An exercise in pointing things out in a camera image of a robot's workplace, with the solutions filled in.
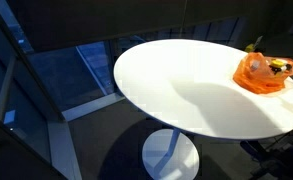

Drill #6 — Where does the orange plastic bag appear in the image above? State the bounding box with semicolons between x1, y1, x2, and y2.
232;51;293;95

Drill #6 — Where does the yellow capped dark bottle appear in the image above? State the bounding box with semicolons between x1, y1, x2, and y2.
268;58;293;76

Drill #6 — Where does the white round table base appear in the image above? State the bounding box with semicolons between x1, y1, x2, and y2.
141;128;200;180

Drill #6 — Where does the yellow object behind table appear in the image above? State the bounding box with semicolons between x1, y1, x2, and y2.
244;35;264;54

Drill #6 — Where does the dark equipment under table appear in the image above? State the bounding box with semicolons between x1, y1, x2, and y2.
239;133;293;180

